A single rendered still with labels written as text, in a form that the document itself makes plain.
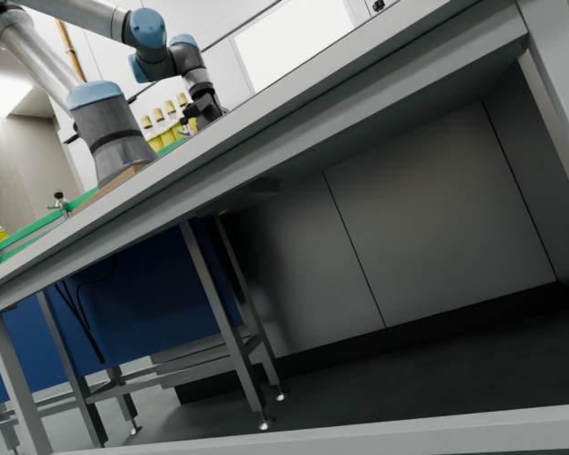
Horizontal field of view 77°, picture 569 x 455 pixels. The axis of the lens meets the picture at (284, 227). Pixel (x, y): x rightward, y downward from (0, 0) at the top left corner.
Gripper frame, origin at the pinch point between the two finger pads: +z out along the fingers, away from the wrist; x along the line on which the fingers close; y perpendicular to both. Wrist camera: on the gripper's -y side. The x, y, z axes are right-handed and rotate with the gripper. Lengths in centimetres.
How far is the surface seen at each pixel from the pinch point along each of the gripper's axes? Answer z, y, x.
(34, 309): 16, 12, 109
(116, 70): -68, 41, 51
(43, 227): -12, 12, 89
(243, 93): -29.6, 38.5, 1.0
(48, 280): 14, -24, 47
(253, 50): -42, 39, -9
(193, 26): -64, 41, 11
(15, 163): -254, 332, 513
